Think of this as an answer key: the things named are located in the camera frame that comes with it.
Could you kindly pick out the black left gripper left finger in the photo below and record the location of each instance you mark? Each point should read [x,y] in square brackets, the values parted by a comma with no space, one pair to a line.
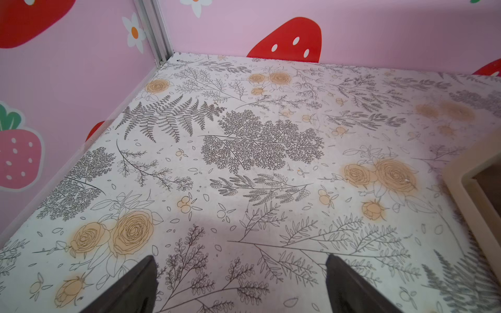
[136,291]

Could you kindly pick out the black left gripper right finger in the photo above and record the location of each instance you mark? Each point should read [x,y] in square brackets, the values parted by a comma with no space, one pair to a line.
[348,291]

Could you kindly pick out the cream drawer organizer cabinet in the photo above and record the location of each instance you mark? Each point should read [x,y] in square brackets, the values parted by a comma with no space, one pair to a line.
[473,179]

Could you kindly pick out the aluminium corner post left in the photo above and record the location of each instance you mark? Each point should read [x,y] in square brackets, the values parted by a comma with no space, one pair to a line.
[152,19]

